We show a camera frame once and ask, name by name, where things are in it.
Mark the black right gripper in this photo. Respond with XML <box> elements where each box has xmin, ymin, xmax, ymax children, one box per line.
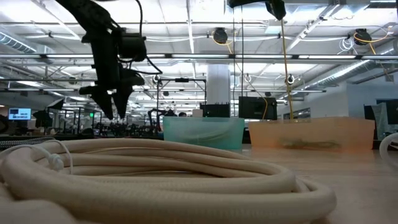
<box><xmin>228</xmin><ymin>0</ymin><xmax>287</xmax><ymax>21</ymax></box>

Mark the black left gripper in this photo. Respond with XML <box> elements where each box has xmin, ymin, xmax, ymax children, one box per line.
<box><xmin>78</xmin><ymin>38</ymin><xmax>135</xmax><ymax>121</ymax></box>

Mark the teal translucent plastic bin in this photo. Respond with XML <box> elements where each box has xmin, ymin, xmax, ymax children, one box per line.
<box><xmin>162</xmin><ymin>116</ymin><xmax>246</xmax><ymax>152</ymax></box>

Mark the grey braided cable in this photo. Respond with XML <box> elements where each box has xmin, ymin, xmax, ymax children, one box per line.
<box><xmin>0</xmin><ymin>136</ymin><xmax>56</xmax><ymax>150</ymax></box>

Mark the beige HDMI cable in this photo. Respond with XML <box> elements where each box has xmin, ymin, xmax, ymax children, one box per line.
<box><xmin>0</xmin><ymin>138</ymin><xmax>337</xmax><ymax>224</ymax></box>

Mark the orange translucent plastic bin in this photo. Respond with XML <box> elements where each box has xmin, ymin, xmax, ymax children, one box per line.
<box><xmin>248</xmin><ymin>116</ymin><xmax>376</xmax><ymax>154</ymax></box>

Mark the small white cable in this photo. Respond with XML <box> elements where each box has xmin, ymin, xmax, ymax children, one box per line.
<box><xmin>378</xmin><ymin>131</ymin><xmax>398</xmax><ymax>170</ymax></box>

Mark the small blue lit monitor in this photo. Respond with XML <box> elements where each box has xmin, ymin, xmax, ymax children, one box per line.
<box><xmin>8</xmin><ymin>107</ymin><xmax>32</xmax><ymax>121</ymax></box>

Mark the white building pillar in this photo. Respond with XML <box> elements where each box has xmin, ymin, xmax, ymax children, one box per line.
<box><xmin>206</xmin><ymin>63</ymin><xmax>231</xmax><ymax>105</ymax></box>

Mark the black low cabinet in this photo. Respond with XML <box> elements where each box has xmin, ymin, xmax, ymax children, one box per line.
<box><xmin>200</xmin><ymin>103</ymin><xmax>231</xmax><ymax>118</ymax></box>

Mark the black box screen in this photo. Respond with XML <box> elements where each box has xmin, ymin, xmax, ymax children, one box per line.
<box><xmin>238</xmin><ymin>96</ymin><xmax>278</xmax><ymax>121</ymax></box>

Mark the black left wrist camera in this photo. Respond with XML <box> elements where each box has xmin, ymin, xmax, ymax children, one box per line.
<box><xmin>123</xmin><ymin>68</ymin><xmax>146</xmax><ymax>87</ymax></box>

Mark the black background rig frame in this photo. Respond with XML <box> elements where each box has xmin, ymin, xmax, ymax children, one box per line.
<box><xmin>156</xmin><ymin>78</ymin><xmax>208</xmax><ymax>138</ymax></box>

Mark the black ceiling cable reel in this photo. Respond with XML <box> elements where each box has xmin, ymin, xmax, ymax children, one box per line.
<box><xmin>212</xmin><ymin>27</ymin><xmax>229</xmax><ymax>45</ymax></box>
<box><xmin>353</xmin><ymin>27</ymin><xmax>373</xmax><ymax>46</ymax></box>

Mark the black left camera cable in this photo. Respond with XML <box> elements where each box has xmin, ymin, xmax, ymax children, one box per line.
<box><xmin>118</xmin><ymin>0</ymin><xmax>164</xmax><ymax>75</ymax></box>

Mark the yellow hanging cable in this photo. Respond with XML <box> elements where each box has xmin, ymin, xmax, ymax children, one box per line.
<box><xmin>280</xmin><ymin>20</ymin><xmax>295</xmax><ymax>121</ymax></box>

